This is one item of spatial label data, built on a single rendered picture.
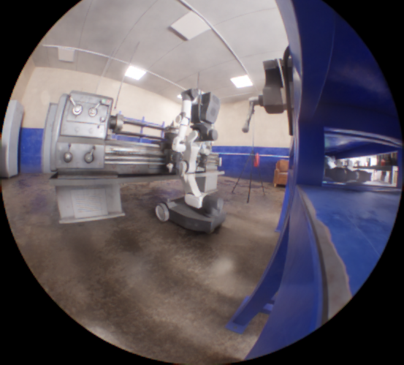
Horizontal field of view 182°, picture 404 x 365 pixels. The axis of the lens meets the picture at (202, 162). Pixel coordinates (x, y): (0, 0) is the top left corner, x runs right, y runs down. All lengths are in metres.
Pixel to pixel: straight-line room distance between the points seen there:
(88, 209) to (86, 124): 0.85
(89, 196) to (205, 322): 1.37
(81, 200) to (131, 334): 1.21
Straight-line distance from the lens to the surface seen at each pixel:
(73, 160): 1.32
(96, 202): 1.50
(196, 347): 0.71
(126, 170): 1.57
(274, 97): 0.48
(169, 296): 0.80
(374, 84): 0.32
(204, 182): 2.52
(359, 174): 0.53
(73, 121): 1.48
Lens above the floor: 0.71
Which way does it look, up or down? 2 degrees down
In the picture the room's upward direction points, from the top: 4 degrees clockwise
